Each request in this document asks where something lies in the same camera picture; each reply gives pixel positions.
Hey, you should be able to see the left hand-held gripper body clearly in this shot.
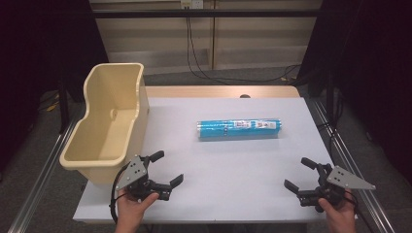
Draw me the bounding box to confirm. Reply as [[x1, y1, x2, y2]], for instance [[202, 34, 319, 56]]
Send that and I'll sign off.
[[115, 154, 173, 202]]

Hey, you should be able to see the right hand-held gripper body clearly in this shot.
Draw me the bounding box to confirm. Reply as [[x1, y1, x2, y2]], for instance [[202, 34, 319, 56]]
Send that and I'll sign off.
[[296, 162, 377, 214]]

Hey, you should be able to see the cream plastic bin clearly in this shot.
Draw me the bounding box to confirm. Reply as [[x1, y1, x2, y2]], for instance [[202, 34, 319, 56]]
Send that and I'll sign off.
[[58, 62, 151, 185]]

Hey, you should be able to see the blue roll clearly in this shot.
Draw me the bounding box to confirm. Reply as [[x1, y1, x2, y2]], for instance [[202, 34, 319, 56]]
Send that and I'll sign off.
[[196, 117, 285, 141]]

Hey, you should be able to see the person's right hand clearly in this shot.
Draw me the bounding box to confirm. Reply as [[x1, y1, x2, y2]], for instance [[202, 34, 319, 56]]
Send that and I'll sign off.
[[317, 189, 358, 227]]

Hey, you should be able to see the person's left hand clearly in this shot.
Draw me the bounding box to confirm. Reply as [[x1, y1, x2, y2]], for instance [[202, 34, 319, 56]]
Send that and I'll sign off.
[[116, 188, 160, 227]]

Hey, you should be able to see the white table mat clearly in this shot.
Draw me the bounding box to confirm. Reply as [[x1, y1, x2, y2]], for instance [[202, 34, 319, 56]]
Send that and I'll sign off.
[[72, 96, 335, 225]]

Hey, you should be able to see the black curtain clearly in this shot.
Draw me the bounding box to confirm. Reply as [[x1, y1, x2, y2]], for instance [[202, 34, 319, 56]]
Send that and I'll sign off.
[[0, 0, 110, 176], [295, 0, 412, 187]]

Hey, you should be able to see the black horizontal bar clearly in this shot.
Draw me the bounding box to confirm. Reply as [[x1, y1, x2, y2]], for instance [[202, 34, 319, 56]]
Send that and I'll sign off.
[[91, 8, 323, 19]]

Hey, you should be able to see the metal floor rail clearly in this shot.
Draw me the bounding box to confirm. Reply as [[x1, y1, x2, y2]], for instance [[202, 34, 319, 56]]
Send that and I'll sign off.
[[307, 96, 396, 233], [7, 106, 86, 233]]

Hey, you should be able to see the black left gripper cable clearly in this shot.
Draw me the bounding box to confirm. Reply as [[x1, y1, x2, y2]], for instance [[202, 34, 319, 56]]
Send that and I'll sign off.
[[109, 162, 131, 225]]

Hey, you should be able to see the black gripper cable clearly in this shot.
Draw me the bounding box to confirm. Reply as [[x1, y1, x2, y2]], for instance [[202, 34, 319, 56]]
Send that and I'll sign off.
[[344, 189, 377, 233], [109, 162, 131, 225]]

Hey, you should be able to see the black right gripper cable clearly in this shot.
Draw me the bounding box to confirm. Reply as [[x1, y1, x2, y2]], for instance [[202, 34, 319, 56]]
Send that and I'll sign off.
[[344, 189, 377, 233]]

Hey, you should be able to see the black floor cable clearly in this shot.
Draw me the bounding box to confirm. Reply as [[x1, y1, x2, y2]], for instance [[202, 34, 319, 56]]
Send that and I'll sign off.
[[316, 96, 344, 159]]

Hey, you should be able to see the black hanging cable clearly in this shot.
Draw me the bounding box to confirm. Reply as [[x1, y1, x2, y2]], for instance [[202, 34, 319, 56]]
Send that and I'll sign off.
[[185, 7, 303, 83]]

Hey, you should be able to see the white wall socket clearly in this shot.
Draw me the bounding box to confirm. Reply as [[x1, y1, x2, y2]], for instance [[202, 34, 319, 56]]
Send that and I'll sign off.
[[180, 0, 205, 10]]

